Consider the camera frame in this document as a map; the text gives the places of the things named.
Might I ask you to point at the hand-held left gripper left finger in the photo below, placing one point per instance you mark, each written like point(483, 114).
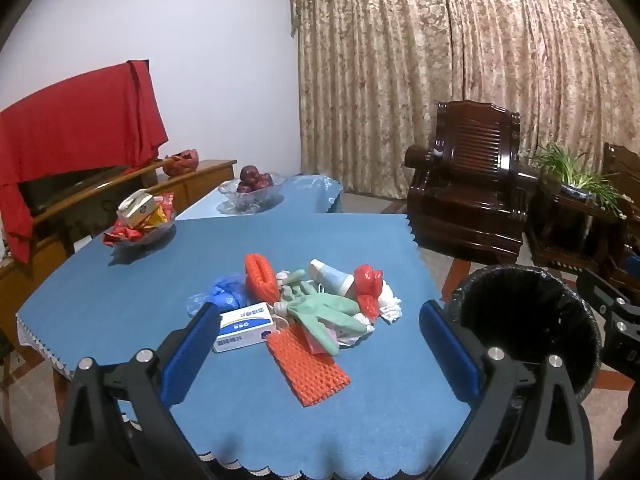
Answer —
point(192, 350)

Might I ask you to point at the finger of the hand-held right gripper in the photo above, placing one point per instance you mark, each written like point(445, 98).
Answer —
point(617, 310)

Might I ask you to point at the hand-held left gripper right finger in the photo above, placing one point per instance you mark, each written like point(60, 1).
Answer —
point(447, 350)

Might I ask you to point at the white and blue box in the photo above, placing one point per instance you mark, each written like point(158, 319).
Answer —
point(245, 327)

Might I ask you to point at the black bin with bag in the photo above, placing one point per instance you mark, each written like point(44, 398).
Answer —
point(525, 310)

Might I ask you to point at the orange foam net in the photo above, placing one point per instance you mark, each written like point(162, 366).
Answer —
point(260, 280)
point(310, 375)

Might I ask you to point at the green rubber glove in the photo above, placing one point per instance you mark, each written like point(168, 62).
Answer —
point(325, 310)

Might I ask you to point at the blue plastic bag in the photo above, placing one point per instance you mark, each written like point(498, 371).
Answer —
point(227, 292)

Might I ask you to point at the white crumpled tissue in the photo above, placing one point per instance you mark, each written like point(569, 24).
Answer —
point(390, 305)
point(282, 276)

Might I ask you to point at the blue tablecloth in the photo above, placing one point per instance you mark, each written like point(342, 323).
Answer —
point(150, 285)

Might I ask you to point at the white crumpled paper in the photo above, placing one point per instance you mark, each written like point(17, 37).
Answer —
point(362, 327)

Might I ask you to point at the dark wooden side table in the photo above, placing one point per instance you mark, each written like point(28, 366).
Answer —
point(560, 225)

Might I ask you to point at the red plastic bag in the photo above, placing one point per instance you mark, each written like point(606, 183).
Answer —
point(367, 280)

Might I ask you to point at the pink plastic wrapper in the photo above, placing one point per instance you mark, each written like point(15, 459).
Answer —
point(311, 342)

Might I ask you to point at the flat orange foam net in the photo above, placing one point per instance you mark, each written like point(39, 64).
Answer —
point(310, 375)

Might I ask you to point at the glass snack dish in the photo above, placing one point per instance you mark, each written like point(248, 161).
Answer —
point(150, 234)

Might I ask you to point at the white and blue tube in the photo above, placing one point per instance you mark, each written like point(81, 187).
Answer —
point(332, 277)

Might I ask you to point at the red candy wrapper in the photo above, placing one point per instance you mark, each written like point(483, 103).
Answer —
point(120, 235)

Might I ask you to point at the dark wooden armchair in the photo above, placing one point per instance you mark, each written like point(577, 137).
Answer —
point(622, 170)
point(475, 135)

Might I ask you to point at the red and yellow snack packet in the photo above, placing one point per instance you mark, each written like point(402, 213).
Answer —
point(164, 207)

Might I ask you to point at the green potted plant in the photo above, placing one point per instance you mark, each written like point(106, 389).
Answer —
point(570, 165)

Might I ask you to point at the glass fruit bowl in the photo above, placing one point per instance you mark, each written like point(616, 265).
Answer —
point(250, 202)

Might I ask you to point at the wooden cabinet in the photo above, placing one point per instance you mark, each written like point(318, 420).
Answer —
point(200, 180)

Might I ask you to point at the dark red apple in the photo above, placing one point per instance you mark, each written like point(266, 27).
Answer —
point(265, 181)
point(248, 173)
point(244, 187)

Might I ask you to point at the red crumpled bag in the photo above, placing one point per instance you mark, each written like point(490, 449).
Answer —
point(181, 162)

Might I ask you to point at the light blue table cover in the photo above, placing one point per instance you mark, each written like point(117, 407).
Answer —
point(305, 192)

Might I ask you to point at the red cloth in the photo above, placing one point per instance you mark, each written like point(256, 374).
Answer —
point(75, 120)

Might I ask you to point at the beige patterned curtain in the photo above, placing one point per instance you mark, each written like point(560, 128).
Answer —
point(400, 60)

